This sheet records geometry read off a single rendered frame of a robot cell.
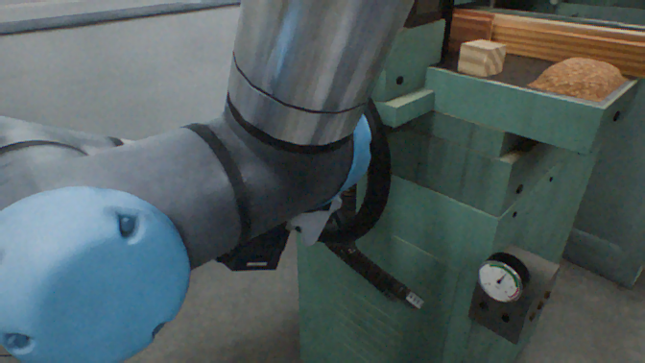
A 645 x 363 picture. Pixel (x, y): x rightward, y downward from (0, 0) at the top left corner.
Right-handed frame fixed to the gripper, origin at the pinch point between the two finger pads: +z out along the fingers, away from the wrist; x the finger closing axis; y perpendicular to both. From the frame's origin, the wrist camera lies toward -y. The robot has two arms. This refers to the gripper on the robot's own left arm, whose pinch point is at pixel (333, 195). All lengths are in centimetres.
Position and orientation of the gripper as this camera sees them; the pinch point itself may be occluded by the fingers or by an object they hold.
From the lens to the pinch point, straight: 49.0
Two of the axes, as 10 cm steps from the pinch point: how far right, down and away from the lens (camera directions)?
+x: 6.8, 3.2, -6.6
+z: 6.6, 1.2, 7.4
